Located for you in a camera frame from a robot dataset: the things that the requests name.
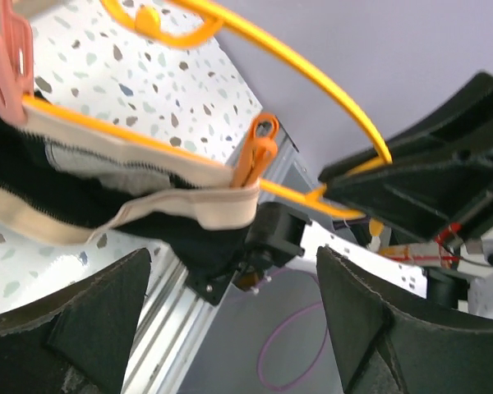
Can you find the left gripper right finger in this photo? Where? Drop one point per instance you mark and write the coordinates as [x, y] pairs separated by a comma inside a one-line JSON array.
[[388, 340]]

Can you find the yellow plastic hanger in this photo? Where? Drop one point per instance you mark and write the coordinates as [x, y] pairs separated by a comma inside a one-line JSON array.
[[146, 22]]

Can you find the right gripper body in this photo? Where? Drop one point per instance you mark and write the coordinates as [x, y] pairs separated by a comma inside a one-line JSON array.
[[469, 241]]

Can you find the pink clothespin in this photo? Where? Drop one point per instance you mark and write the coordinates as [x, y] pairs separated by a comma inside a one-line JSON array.
[[16, 64]]

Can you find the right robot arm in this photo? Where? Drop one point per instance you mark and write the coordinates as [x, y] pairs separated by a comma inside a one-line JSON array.
[[442, 288]]

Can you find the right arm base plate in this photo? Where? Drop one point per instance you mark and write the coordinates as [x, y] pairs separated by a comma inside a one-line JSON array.
[[274, 239]]

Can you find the orange clothespin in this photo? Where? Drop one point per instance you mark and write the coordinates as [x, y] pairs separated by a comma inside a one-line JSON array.
[[259, 149]]

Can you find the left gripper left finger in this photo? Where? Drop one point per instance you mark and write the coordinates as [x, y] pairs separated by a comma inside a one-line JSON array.
[[78, 339]]

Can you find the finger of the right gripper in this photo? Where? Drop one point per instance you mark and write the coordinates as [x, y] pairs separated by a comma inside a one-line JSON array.
[[445, 193], [467, 109]]

